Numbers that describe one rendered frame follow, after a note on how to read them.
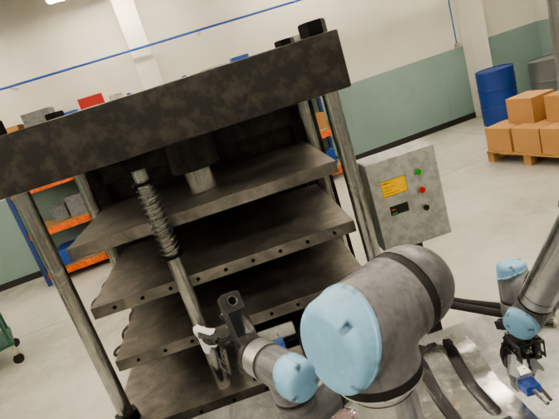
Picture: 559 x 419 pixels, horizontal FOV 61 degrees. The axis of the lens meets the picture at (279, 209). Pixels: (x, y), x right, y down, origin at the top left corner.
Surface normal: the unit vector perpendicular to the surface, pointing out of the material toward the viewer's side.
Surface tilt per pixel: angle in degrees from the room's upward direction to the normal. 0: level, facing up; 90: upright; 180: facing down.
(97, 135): 90
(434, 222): 90
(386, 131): 90
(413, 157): 90
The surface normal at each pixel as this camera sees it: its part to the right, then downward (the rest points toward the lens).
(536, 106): 0.35, 0.17
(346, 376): -0.81, 0.27
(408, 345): 0.64, 0.05
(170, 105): 0.13, 0.25
